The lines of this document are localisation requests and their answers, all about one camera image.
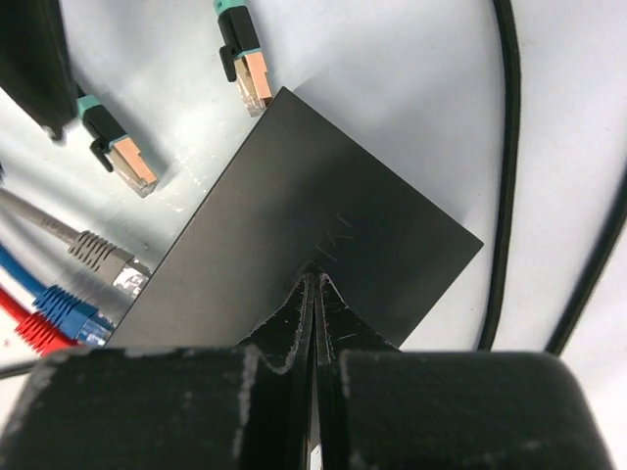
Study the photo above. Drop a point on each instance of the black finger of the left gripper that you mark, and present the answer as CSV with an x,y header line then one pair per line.
x,y
36,68

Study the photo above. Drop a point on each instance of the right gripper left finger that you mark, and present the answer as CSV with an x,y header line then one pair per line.
x,y
245,407

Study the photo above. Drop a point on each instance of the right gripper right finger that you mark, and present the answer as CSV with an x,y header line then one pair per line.
x,y
380,408

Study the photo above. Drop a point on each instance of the black network switch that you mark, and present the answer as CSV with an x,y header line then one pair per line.
x,y
299,193

